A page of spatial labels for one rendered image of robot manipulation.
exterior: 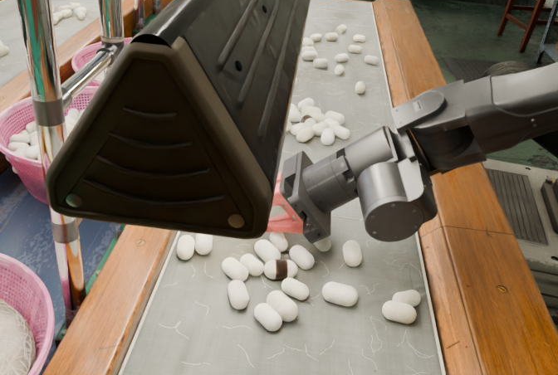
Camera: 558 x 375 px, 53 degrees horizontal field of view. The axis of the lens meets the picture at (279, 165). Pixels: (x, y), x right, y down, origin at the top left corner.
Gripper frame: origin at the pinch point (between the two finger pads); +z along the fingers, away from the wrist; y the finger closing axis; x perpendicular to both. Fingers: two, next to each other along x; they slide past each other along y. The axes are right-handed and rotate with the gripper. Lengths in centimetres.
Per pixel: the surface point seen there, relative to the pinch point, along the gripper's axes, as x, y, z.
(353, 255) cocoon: 8.1, 3.2, -9.1
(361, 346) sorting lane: 9.9, 14.8, -8.5
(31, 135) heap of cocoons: -21.8, -18.2, 29.1
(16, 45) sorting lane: -35, -55, 46
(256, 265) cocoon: 1.2, 6.7, -0.8
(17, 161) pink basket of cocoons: -21.0, -8.4, 25.8
